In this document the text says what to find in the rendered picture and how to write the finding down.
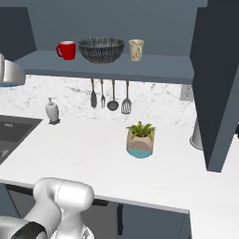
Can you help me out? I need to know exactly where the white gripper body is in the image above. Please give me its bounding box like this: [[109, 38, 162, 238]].
[[0, 53, 27, 88]]

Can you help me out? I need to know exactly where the dark blue narrow cabinet door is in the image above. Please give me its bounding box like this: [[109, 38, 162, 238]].
[[0, 7, 37, 63]]

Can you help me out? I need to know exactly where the dark blue wide cabinet door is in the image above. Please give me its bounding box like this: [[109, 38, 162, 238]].
[[190, 0, 239, 174]]

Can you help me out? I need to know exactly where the dark blue base cabinet door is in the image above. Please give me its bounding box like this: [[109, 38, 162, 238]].
[[119, 204, 190, 239]]

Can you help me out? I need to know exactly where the grey soap dispenser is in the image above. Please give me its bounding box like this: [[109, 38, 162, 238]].
[[45, 96, 61, 126]]

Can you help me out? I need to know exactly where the dark grey sink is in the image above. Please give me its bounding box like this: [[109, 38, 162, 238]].
[[0, 115, 44, 166]]

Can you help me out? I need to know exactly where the red mug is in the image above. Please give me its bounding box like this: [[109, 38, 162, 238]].
[[55, 40, 77, 62]]

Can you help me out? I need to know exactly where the dark hanging spoon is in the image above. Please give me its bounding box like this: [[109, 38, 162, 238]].
[[90, 77, 98, 109]]

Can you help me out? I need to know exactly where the dark patterned bowl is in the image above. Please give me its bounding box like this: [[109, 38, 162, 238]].
[[77, 36, 126, 64]]

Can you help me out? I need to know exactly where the hanging metal fork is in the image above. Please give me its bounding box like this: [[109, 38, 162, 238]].
[[100, 78, 106, 109]]

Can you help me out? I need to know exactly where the dark hanging ladle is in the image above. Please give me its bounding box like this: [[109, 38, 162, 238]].
[[106, 79, 120, 112]]

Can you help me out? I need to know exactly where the hanging slotted spatula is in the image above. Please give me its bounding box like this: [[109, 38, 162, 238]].
[[120, 80, 133, 115]]

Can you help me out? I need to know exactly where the beige patterned mug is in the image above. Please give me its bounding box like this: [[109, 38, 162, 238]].
[[128, 38, 145, 63]]

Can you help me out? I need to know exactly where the potted green plant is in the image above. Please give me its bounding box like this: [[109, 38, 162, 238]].
[[125, 120, 157, 160]]

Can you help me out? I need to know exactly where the grey dishwasher front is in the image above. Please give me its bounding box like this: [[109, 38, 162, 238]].
[[4, 183, 120, 239]]

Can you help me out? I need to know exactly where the white round appliance base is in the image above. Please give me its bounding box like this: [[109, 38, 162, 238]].
[[189, 117, 204, 151]]

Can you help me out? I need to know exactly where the dark blue wall cabinet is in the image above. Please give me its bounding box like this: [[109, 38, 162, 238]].
[[14, 0, 209, 85]]

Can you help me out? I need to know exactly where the black dishwasher handle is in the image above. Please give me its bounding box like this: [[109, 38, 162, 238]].
[[5, 184, 110, 207]]

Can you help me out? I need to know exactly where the grey wall outlet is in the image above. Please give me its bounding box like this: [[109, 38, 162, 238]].
[[179, 84, 194, 102]]

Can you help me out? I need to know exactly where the black base cabinet handle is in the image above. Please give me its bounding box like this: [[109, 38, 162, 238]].
[[117, 204, 124, 236]]

